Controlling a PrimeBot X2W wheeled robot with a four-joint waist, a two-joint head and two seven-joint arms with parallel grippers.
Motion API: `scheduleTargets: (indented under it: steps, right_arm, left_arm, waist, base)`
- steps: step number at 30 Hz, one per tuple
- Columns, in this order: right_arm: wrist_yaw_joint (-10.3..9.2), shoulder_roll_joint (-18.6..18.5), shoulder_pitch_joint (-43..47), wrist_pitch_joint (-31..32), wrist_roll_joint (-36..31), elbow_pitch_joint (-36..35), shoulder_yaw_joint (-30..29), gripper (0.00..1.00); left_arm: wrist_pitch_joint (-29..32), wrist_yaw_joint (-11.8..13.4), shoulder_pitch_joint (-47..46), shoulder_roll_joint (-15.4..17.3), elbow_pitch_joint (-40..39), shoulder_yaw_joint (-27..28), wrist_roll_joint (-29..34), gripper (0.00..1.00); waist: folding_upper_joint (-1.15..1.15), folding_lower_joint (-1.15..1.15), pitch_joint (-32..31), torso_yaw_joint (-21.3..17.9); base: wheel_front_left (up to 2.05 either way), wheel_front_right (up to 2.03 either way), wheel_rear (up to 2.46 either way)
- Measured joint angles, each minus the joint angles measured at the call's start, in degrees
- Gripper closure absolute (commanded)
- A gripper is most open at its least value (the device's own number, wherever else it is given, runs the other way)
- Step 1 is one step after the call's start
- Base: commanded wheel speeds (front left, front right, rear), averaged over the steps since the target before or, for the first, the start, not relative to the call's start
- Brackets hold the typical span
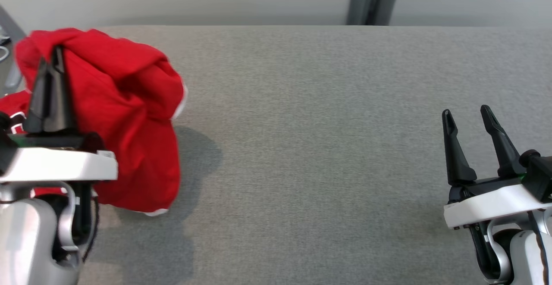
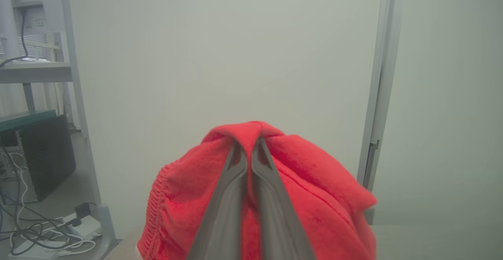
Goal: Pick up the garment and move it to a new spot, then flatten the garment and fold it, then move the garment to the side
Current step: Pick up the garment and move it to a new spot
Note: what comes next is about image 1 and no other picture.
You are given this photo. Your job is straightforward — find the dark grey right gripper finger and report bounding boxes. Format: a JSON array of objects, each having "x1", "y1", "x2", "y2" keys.
[
  {"x1": 480, "y1": 105, "x2": 524, "y2": 178},
  {"x1": 442, "y1": 109, "x2": 477, "y2": 187}
]

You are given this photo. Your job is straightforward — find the grey metal frame post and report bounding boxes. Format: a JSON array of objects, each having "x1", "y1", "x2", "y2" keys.
[{"x1": 362, "y1": 0, "x2": 395, "y2": 26}]

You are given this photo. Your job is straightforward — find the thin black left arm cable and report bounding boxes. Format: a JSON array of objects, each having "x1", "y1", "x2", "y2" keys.
[{"x1": 81, "y1": 192, "x2": 100, "y2": 263}]

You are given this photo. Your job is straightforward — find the red shorts with white waistband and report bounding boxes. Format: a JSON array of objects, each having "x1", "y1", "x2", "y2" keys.
[{"x1": 14, "y1": 28, "x2": 188, "y2": 216}]

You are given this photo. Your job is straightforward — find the red jersey with white stripes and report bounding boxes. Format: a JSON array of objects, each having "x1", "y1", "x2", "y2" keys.
[{"x1": 0, "y1": 90, "x2": 33, "y2": 137}]

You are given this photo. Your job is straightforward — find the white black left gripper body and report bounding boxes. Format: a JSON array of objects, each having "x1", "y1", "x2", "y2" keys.
[{"x1": 0, "y1": 132, "x2": 118, "y2": 183}]

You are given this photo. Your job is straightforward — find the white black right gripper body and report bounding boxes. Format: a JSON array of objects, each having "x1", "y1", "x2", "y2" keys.
[{"x1": 444, "y1": 174, "x2": 552, "y2": 230}]

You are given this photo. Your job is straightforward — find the grey cylindrical post foot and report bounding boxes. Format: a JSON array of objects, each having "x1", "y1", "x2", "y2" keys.
[
  {"x1": 348, "y1": 0, "x2": 368, "y2": 26},
  {"x1": 379, "y1": 0, "x2": 398, "y2": 26}
]

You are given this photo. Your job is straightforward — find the grey fabric sofa cushion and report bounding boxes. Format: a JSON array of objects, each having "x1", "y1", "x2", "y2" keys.
[{"x1": 0, "y1": 25, "x2": 552, "y2": 285}]

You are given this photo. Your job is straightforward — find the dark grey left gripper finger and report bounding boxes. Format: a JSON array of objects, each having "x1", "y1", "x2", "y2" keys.
[
  {"x1": 24, "y1": 56, "x2": 53, "y2": 134},
  {"x1": 51, "y1": 45, "x2": 79, "y2": 134}
]

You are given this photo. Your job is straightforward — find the white cable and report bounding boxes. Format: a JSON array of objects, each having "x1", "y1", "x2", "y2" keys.
[{"x1": 0, "y1": 25, "x2": 12, "y2": 62}]

